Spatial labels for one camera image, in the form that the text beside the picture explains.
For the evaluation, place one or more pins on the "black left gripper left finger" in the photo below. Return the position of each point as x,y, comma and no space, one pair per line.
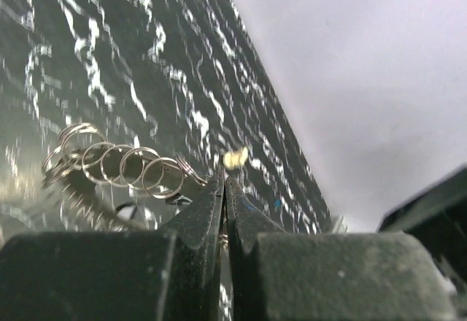
172,273

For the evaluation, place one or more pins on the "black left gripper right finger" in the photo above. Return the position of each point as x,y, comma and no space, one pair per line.
332,276

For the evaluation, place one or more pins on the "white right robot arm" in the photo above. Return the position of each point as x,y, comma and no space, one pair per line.
437,218

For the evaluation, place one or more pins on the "black tag inside sprocket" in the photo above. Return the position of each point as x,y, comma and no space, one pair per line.
128,211

